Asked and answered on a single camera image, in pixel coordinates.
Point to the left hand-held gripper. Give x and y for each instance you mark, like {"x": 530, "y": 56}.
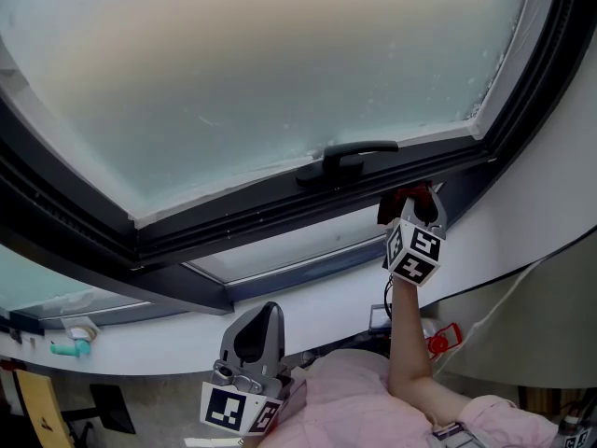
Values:
{"x": 224, "y": 409}

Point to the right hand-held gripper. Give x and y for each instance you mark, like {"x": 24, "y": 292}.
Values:
{"x": 415, "y": 255}

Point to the red wiping cloth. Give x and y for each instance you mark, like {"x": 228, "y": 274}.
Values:
{"x": 389, "y": 208}

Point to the person's right forearm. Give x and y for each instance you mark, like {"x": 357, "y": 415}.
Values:
{"x": 408, "y": 343}

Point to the person's pink shirt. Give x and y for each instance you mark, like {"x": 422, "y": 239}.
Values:
{"x": 350, "y": 404}

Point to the small black display device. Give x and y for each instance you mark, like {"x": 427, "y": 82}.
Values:
{"x": 379, "y": 319}

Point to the clear plastic bottle red label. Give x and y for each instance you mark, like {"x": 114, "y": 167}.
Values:
{"x": 443, "y": 341}

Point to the white partition panel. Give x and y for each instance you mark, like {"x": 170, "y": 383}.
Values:
{"x": 536, "y": 329}

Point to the white tape roll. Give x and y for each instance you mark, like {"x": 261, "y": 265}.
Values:
{"x": 80, "y": 333}

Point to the teal plastic tool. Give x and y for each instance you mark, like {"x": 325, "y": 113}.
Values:
{"x": 70, "y": 349}

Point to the openable frosted window sash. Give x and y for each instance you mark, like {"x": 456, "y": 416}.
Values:
{"x": 256, "y": 87}

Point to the large fixed frosted window pane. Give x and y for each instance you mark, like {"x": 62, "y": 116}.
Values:
{"x": 37, "y": 287}

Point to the yellow chair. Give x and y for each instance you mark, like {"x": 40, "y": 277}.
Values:
{"x": 39, "y": 409}

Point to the small dark window latch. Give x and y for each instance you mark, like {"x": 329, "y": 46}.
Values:
{"x": 16, "y": 336}

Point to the spare grey hand-held gripper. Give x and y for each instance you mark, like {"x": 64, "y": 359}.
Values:
{"x": 576, "y": 432}

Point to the dark grey window frame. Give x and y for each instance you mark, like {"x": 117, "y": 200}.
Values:
{"x": 163, "y": 287}

